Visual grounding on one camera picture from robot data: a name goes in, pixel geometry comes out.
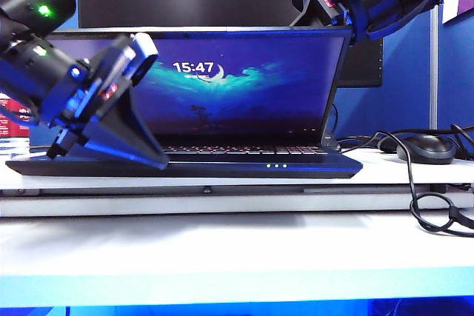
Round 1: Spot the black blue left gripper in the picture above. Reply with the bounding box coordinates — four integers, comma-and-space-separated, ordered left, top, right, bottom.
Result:
39, 36, 170, 171

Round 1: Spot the black Hasee laptop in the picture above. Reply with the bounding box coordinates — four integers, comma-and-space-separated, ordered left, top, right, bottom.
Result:
5, 26, 363, 179

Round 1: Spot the clear water bottle red cap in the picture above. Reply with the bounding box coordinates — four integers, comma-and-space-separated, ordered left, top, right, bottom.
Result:
0, 93, 31, 156

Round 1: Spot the black computer mouse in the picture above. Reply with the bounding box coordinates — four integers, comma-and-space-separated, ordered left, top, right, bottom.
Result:
395, 134, 458, 166

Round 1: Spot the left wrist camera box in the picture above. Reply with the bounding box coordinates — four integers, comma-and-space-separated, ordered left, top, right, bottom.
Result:
127, 32, 161, 86

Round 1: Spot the thin black monitor cable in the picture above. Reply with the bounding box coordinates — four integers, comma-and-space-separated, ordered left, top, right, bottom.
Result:
325, 103, 340, 139

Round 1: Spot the grey partition post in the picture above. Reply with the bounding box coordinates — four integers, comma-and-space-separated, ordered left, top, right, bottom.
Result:
428, 4, 440, 131

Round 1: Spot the thick black looped cable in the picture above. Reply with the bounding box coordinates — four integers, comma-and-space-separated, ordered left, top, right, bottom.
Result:
375, 130, 474, 238

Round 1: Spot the black cable behind mouse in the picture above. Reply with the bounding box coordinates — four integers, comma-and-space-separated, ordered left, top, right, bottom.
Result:
450, 124, 474, 164

